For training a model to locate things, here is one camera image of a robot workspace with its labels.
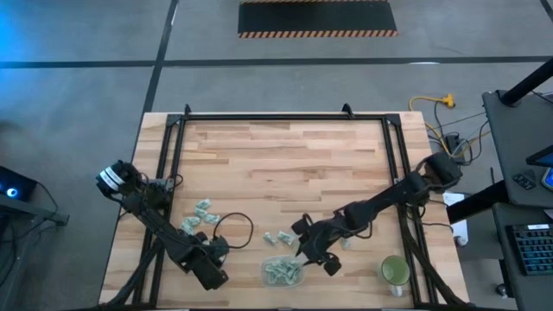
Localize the black desk foot bar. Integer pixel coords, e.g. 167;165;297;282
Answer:
446;179;511;225

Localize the green mug white handle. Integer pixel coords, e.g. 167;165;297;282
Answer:
376;254;411;298

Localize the black left wrist camera cable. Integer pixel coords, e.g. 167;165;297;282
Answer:
213;211;255;251

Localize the monitor with blue screen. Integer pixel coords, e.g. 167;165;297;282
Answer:
524;144;553;192

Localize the dark grey desk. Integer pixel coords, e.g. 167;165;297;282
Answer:
481;88;553;209
491;201;553;311

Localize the black computer blue light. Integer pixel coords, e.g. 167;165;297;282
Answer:
0;165;38;204

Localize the black pole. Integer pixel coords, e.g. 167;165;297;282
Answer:
499;57;553;107

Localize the yellow extension cord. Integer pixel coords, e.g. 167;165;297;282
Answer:
408;93;457;159

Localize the black aluminium table frame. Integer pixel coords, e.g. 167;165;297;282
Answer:
99;103;472;310

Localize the clear plastic container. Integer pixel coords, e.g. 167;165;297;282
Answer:
260;254;305;289

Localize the black power strip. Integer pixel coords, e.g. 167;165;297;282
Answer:
444;132;467;166

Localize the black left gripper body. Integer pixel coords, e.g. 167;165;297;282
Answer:
194;232;231;265

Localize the dark grey cart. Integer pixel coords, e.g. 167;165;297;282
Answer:
0;181;71;311

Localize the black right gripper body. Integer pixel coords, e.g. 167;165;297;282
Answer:
291;218;345;277

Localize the black hazard striped floor mat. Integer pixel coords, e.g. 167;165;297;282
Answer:
237;0;399;39

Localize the small black controller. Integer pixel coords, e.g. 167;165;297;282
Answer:
512;171;537;192

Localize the blue backlit keyboard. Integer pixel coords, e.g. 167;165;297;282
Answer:
505;222;553;277

